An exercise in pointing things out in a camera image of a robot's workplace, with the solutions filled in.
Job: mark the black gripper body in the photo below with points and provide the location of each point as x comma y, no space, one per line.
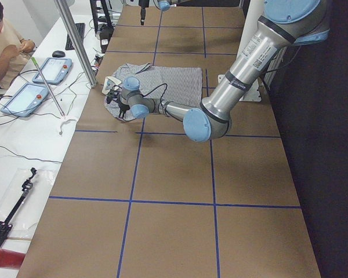
122,107
142,11

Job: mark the navy white striped polo shirt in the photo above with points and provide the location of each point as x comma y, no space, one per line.
147,89

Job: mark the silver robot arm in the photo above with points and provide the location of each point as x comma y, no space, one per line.
163,5
282,24

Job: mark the black power box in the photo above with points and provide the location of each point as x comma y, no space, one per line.
105,35

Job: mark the far blue teach pendant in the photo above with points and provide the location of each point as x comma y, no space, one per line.
56,69

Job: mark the blue teach pendant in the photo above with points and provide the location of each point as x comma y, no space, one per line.
26,100
56,69

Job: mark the white plastic hook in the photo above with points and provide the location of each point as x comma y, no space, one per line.
64,120

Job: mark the black computer mouse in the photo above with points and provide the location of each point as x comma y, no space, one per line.
58,54

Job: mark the green tipped metal rod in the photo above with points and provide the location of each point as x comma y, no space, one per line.
48,87

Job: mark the near blue teach pendant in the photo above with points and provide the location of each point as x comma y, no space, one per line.
26,100

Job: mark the seated person beige shirt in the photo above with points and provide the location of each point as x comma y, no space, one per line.
15,52

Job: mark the black tripod stick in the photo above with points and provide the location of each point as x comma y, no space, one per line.
6,226

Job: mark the red cylinder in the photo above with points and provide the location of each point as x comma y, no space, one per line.
11,259

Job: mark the aluminium frame post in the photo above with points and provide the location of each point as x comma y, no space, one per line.
71,29

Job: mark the white mounting post base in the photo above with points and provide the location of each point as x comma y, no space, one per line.
252,95

